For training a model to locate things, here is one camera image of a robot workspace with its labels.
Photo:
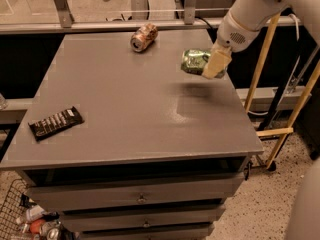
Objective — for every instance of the grey drawer cabinet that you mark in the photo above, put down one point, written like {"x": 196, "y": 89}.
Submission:
{"x": 159, "y": 150}

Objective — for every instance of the silver can in basket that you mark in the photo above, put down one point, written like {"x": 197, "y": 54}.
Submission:
{"x": 50, "y": 230}

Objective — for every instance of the dark brown chocolate bar wrapper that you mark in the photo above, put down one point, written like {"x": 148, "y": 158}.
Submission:
{"x": 56, "y": 123}

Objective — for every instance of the grey metal rail frame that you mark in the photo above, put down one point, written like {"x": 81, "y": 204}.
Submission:
{"x": 42, "y": 16}

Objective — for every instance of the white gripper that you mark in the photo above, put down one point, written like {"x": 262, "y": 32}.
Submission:
{"x": 232, "y": 34}

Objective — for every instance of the crushed green soda can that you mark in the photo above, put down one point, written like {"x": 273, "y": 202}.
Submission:
{"x": 194, "y": 62}

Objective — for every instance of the black wire basket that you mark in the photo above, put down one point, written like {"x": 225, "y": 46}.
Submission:
{"x": 15, "y": 203}

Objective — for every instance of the orange round item in basket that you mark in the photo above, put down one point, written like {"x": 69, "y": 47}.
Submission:
{"x": 36, "y": 225}

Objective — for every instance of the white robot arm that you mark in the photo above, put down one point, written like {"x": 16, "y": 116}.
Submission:
{"x": 304, "y": 222}

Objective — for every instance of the white plastic bottle in basket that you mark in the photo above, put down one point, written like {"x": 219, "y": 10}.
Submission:
{"x": 30, "y": 215}

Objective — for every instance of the crushed orange soda can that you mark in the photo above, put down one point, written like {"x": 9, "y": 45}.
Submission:
{"x": 143, "y": 37}

